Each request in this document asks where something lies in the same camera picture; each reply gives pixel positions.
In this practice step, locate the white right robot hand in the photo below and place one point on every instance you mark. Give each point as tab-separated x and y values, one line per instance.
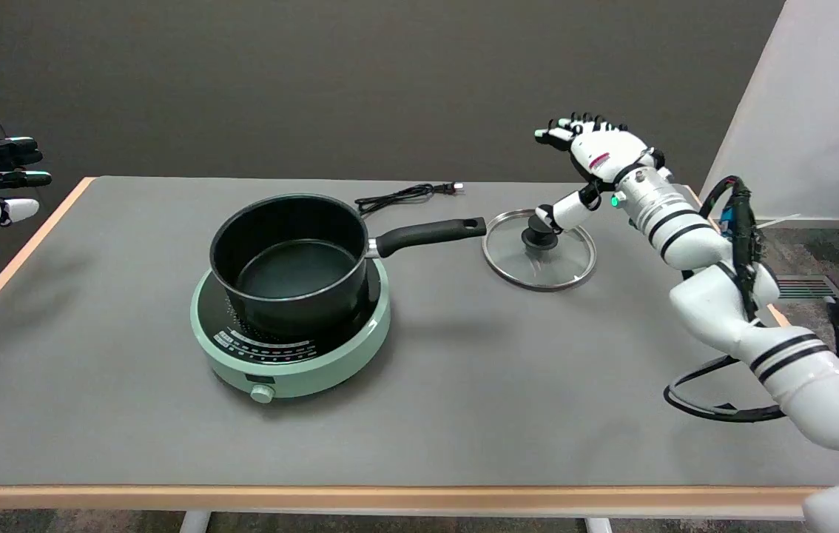
608	152

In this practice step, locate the glass lid with black knob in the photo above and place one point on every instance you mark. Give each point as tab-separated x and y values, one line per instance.
553	266

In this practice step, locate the white table leg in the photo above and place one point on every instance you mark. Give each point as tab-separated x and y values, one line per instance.
194	523
598	525

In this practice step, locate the grey table mat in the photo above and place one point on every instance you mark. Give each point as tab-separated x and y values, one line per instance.
464	385

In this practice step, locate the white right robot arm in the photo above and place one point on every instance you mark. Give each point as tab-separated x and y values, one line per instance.
693	240

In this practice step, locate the mint green induction cooker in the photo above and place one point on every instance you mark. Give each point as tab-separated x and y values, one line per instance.
301	370

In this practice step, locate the white partition panel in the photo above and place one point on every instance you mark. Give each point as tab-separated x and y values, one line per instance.
819	111

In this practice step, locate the floor vent grille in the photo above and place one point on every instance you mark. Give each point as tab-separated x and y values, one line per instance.
804	287

